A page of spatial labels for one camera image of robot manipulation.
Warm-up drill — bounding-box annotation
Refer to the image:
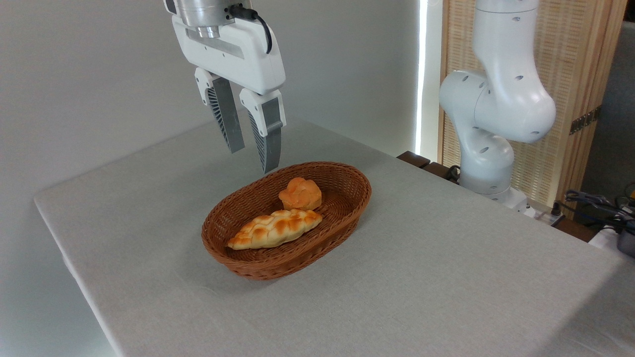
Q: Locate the brown wicker oval basket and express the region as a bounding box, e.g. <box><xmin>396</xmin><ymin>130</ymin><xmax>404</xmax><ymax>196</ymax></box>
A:
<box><xmin>201</xmin><ymin>162</ymin><xmax>372</xmax><ymax>281</ymax></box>

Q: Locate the white power strip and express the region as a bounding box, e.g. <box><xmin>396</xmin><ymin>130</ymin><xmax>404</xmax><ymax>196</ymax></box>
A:
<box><xmin>526</xmin><ymin>203</ymin><xmax>566</xmax><ymax>227</ymax></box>

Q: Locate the grey tablecloth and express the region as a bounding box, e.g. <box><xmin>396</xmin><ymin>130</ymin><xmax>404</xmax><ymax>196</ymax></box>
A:
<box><xmin>34</xmin><ymin>117</ymin><xmax>635</xmax><ymax>357</ymax></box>

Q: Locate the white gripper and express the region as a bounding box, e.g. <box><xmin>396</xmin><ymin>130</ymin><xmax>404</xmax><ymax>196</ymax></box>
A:
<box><xmin>171</xmin><ymin>15</ymin><xmax>287</xmax><ymax>174</ymax></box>

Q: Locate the brass screen hinge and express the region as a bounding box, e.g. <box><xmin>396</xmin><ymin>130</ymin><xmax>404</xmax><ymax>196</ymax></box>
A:
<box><xmin>570</xmin><ymin>106</ymin><xmax>602</xmax><ymax>135</ymax></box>

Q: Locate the long braided bread loaf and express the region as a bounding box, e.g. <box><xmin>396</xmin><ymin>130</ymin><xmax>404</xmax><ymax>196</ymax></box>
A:
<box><xmin>227</xmin><ymin>209</ymin><xmax>323</xmax><ymax>250</ymax></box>

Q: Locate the round orange bread roll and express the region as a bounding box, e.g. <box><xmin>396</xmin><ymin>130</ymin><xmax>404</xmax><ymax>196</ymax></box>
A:
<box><xmin>278</xmin><ymin>177</ymin><xmax>322</xmax><ymax>211</ymax></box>

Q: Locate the black cable bundle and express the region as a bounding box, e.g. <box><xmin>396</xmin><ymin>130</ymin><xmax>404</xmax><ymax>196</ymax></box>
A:
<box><xmin>565</xmin><ymin>190</ymin><xmax>635</xmax><ymax>234</ymax></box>

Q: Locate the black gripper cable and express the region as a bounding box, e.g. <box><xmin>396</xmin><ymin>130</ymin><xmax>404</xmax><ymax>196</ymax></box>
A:
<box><xmin>228</xmin><ymin>5</ymin><xmax>273</xmax><ymax>54</ymax></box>

